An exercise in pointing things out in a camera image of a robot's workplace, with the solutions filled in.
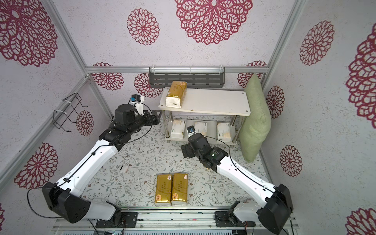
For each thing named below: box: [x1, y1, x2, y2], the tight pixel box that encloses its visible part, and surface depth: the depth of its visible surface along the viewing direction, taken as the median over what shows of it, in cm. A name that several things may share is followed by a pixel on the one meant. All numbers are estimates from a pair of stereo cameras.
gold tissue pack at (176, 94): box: [165, 80, 188, 109], surface depth 77 cm
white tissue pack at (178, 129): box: [170, 119, 187, 140], surface depth 100 cm
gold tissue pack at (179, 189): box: [170, 173, 189, 207], surface depth 79 cm
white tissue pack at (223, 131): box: [216, 121, 232, 143], surface depth 97 cm
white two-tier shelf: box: [158, 87, 252, 145], surface depth 81 cm
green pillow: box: [238, 73, 272, 163], surface depth 81 cm
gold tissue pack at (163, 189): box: [154, 173, 173, 206], surface depth 79 cm
